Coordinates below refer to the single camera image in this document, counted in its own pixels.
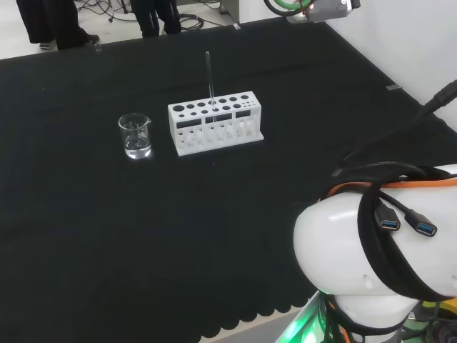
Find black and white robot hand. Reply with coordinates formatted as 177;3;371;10
285;0;362;24

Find clear glass rod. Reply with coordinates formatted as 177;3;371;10
204;51;217;123

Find white test tube rack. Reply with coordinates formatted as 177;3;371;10
167;91;266;158

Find person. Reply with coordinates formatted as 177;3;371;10
15;0;101;51
129;0;181;39

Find clear glass beaker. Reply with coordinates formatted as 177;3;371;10
117;112;154;160

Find black bench cloth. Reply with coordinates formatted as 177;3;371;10
0;14;457;343

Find green cable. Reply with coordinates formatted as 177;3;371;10
263;0;316;17

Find thick black cable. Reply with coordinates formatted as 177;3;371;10
331;79;457;179

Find black floor cables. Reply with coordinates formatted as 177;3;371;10
74;0;207;32

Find orange cable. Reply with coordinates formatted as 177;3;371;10
320;177;457;201

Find black blue-tipped plug cable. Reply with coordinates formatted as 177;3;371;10
378;191;438;238
373;191;402;232

